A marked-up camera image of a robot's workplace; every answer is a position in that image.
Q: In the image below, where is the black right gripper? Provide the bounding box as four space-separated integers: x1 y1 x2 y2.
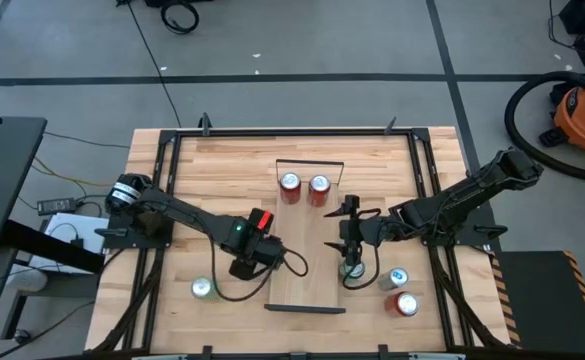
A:
324 194 388 269

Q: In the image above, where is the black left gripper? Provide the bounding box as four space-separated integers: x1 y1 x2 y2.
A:
229 233 287 281

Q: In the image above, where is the light green beverage can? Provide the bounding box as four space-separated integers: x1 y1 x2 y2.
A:
190 276 222 303

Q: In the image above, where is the dark green beverage can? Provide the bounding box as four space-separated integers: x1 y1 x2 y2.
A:
339 257 368 286

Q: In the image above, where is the red beverage can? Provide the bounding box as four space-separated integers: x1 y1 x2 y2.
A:
307 174 332 208

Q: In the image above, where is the orange and silver beverage can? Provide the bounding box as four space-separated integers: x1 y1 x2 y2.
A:
278 171 303 206

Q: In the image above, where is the silver blue beverage can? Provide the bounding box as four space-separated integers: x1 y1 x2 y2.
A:
376 266 410 292

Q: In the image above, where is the red can with white lettering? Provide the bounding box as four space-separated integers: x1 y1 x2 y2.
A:
384 291 420 318

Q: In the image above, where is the light wooden board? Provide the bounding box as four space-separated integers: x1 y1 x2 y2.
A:
264 158 348 317

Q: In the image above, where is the white box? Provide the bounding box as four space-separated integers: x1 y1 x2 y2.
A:
29 212 111 276

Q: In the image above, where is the black power adapter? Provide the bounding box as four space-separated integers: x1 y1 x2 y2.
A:
36 197 77 216

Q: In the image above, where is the orange shop vacuum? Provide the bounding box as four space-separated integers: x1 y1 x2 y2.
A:
539 64 585 174
504 69 585 184

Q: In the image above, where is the grey rounded object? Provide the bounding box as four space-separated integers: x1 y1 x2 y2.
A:
5 266 49 294

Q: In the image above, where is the dark grey desk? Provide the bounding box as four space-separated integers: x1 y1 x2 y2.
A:
0 116 106 274

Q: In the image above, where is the black metal table frame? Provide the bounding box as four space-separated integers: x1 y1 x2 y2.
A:
121 127 476 359

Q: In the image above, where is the black cable bundle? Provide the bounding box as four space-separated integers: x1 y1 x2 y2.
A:
431 249 501 349
91 247 166 354

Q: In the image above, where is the coiled black cable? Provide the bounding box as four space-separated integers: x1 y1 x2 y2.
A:
160 1 201 36

